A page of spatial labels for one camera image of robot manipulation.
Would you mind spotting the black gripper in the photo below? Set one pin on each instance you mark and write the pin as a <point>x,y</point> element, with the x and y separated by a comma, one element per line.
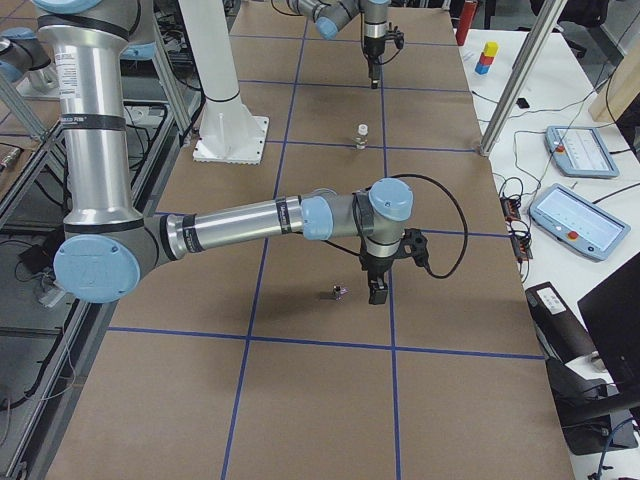
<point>377,265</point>
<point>373,50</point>

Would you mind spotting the white PPR pipe fitting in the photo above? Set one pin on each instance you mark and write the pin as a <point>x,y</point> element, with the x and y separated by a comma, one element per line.
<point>361,138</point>

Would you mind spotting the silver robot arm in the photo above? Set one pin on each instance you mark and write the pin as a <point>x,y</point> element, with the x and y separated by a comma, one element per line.
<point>330,18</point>
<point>110,246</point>

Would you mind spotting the red cylinder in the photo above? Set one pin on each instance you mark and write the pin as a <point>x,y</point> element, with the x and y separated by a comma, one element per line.
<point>465,20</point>

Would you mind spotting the stacked colour blocks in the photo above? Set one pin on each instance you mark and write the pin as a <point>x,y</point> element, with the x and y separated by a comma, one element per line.
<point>486,58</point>

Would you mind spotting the orange circuit board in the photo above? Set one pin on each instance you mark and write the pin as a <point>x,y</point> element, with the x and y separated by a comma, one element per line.
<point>518,230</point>

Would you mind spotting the black box with label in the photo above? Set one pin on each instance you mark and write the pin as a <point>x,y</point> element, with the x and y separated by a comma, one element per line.
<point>561,329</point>

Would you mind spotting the near teach pendant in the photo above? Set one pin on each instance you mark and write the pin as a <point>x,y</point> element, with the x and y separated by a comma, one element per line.
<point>578,223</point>

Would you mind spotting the teach pendant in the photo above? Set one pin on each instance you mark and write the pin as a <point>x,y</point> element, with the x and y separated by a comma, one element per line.
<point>580,152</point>
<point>578,223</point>

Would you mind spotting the far teach pendant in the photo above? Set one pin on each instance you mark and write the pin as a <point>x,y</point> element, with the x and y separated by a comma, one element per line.
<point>580,152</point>

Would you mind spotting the black monitor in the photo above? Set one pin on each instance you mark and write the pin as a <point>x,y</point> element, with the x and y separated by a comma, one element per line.
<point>611,315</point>

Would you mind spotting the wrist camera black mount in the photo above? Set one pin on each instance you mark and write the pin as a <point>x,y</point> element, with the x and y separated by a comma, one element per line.
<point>396,37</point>
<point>414,245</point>

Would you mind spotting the white pedestal column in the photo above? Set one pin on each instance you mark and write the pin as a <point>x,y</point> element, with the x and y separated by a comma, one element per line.
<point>228,132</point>

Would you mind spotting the aluminium frame post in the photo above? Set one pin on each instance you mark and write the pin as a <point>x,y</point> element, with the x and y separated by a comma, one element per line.
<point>526,59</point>

